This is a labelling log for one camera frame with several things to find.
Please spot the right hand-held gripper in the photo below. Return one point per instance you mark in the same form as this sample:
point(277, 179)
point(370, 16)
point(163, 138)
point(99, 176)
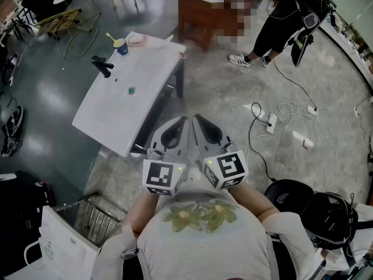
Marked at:
point(230, 165)

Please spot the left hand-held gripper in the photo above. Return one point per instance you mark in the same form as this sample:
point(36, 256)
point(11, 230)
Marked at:
point(157, 174)

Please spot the person's left forearm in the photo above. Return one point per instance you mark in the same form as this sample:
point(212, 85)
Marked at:
point(140, 211)

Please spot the person's right forearm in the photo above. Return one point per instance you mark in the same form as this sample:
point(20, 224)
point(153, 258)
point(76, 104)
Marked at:
point(256, 203)

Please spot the white ceramic sink basin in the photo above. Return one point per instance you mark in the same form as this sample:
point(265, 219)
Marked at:
point(131, 112)

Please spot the white power strip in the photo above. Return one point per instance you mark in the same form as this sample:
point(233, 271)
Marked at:
point(271, 123)

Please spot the green drain plug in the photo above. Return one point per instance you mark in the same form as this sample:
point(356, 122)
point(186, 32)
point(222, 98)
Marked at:
point(131, 90)

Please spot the white paper strip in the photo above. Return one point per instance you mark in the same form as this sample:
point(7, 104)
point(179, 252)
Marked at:
point(301, 139)

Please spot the black round stool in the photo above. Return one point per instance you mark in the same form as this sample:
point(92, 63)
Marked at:
point(287, 194)

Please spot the black faucet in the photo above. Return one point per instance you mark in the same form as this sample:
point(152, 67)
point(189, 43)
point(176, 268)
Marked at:
point(105, 69)

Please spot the blue cup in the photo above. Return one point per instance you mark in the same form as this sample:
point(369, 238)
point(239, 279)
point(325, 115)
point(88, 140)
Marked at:
point(122, 49)

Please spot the white power adapter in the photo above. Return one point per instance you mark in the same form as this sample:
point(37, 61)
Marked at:
point(312, 110)

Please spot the person's grey flower shirt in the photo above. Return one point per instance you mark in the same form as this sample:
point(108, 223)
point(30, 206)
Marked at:
point(204, 244)

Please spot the pale soap bar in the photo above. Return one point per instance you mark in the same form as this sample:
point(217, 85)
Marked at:
point(135, 39)

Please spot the wooden vanity with white top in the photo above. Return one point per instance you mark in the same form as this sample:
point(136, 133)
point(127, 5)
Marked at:
point(195, 13)

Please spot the black backpack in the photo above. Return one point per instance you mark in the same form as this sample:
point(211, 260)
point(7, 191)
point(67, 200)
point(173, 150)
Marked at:
point(329, 220)

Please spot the white appliance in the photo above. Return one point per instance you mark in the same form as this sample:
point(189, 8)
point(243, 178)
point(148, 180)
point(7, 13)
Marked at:
point(64, 249)

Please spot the black device on floor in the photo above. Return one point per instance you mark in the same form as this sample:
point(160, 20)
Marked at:
point(13, 127)

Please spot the curved white counter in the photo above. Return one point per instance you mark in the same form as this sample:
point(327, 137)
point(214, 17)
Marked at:
point(349, 51)

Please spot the white plastic device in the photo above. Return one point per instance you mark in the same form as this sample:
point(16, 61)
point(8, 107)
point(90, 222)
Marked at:
point(7, 176)

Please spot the black case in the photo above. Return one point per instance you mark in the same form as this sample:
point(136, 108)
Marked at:
point(20, 220)

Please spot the black metal sink frame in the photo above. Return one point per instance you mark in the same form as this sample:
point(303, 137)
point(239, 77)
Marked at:
point(180, 80)

